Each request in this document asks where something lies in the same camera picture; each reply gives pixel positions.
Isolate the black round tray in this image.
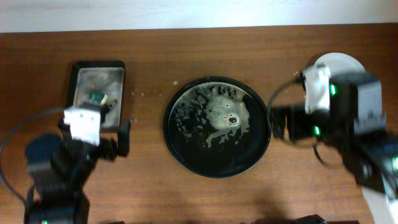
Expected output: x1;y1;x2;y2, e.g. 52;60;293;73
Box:
162;77;271;179

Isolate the green and yellow sponge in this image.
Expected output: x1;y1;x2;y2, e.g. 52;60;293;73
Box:
89;91;108;105

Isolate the light blue plate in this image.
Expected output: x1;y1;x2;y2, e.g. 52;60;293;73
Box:
315;52;366;75

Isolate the black rectangular soapy water tray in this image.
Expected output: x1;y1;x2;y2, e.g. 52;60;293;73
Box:
66;60;126;133

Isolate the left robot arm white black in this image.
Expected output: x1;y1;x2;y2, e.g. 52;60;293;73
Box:
24;119;131;224

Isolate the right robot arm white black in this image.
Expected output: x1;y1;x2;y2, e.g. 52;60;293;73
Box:
268;105;397;223

